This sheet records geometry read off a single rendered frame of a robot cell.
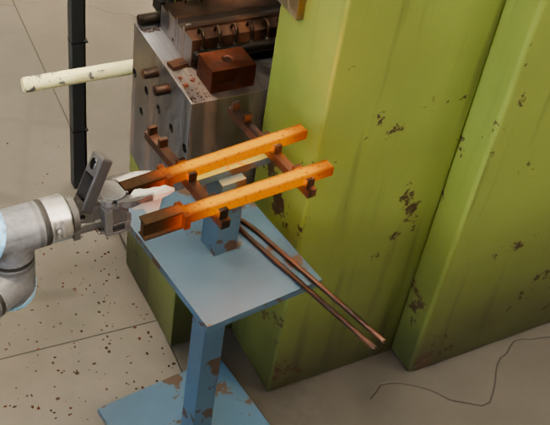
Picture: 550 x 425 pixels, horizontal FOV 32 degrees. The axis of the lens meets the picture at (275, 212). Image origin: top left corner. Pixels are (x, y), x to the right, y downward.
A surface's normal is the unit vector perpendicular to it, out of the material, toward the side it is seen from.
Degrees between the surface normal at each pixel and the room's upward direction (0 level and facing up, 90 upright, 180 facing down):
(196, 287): 0
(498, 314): 90
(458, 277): 90
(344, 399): 0
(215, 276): 0
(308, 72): 90
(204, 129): 90
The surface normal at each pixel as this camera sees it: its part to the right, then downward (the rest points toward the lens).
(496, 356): 0.13, -0.73
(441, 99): 0.46, 0.64
